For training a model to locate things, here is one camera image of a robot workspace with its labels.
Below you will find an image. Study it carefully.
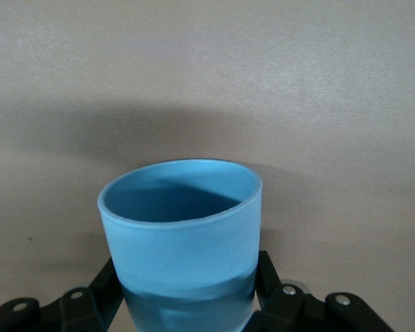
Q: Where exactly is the light blue cup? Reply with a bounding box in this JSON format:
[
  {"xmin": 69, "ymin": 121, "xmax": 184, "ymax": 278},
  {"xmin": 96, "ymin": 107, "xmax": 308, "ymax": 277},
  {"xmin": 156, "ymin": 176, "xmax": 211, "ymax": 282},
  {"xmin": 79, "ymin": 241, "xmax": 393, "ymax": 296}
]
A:
[{"xmin": 96, "ymin": 158, "xmax": 264, "ymax": 332}]

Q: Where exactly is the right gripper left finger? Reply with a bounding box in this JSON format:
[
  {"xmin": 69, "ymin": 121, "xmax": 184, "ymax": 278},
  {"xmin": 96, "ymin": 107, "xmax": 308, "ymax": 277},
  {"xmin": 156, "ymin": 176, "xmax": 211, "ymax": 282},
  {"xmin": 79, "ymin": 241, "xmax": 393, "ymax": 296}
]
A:
[{"xmin": 0, "ymin": 257, "xmax": 134, "ymax": 332}]

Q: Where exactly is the brown table mat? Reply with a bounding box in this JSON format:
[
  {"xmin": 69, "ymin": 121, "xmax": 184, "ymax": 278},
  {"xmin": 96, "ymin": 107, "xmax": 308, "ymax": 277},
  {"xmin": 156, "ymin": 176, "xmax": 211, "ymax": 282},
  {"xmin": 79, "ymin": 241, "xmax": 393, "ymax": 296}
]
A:
[{"xmin": 0, "ymin": 0, "xmax": 415, "ymax": 332}]

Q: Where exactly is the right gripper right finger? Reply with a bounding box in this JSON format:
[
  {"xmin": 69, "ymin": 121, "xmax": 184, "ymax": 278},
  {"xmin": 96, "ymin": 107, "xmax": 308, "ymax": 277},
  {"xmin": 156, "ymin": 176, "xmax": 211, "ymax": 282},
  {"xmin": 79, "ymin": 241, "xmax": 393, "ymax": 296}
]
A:
[{"xmin": 243, "ymin": 249, "xmax": 398, "ymax": 332}]

